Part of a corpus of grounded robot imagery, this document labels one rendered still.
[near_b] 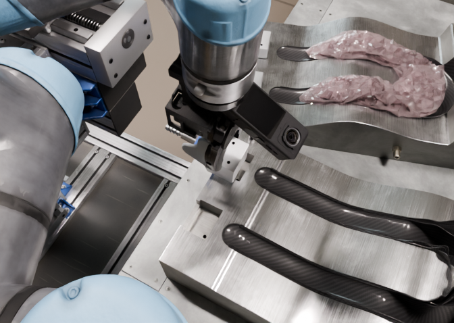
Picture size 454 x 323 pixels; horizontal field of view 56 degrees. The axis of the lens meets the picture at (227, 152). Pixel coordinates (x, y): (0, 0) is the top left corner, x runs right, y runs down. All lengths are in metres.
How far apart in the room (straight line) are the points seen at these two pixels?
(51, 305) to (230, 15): 0.22
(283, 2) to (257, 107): 1.88
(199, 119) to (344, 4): 0.68
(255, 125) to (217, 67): 0.12
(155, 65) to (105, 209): 0.84
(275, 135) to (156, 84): 1.51
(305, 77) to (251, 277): 0.40
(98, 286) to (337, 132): 0.63
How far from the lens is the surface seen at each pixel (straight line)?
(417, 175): 0.85
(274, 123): 0.49
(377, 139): 0.79
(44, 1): 0.39
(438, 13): 1.16
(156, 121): 1.84
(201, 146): 0.57
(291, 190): 0.68
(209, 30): 0.33
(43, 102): 0.29
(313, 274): 0.64
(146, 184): 1.45
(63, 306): 0.20
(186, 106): 0.51
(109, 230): 1.41
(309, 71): 0.85
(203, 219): 0.67
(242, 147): 0.63
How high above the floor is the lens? 1.49
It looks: 59 degrees down
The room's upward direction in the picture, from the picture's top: straight up
